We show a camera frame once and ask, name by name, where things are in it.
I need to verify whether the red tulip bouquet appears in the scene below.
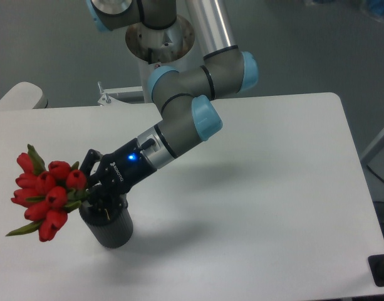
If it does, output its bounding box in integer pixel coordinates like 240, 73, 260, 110
6, 144, 91, 242

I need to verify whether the dark grey ribbed vase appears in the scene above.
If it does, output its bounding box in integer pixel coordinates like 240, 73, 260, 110
79, 199, 133, 248

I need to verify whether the white chair armrest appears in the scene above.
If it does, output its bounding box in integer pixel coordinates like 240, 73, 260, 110
0, 82, 48, 112

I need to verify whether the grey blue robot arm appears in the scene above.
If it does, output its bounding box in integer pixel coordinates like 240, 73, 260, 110
81, 1, 258, 214

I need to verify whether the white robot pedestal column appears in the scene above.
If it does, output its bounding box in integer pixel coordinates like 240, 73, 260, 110
125, 15, 195, 103

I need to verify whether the clear container with blue items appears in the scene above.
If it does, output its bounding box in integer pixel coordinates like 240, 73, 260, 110
360, 0, 384, 22

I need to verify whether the black device at table edge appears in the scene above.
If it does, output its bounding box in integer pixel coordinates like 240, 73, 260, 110
368, 254, 384, 287

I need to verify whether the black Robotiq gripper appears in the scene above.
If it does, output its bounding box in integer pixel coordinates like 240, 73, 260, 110
80, 138, 157, 216

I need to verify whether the white furniture at right edge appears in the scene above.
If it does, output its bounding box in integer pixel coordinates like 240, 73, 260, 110
360, 127, 384, 167

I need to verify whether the white metal base frame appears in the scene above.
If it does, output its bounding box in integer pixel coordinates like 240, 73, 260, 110
97, 82, 145, 106

